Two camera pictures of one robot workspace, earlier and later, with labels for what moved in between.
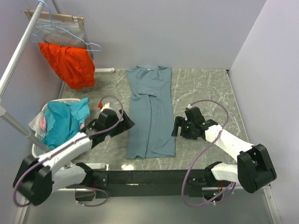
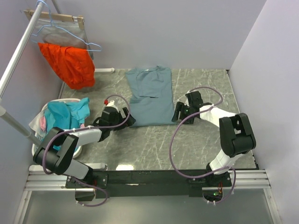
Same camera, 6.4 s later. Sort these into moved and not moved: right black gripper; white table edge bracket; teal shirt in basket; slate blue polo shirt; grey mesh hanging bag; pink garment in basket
Moved: right black gripper; slate blue polo shirt
Not moved: grey mesh hanging bag; teal shirt in basket; white table edge bracket; pink garment in basket
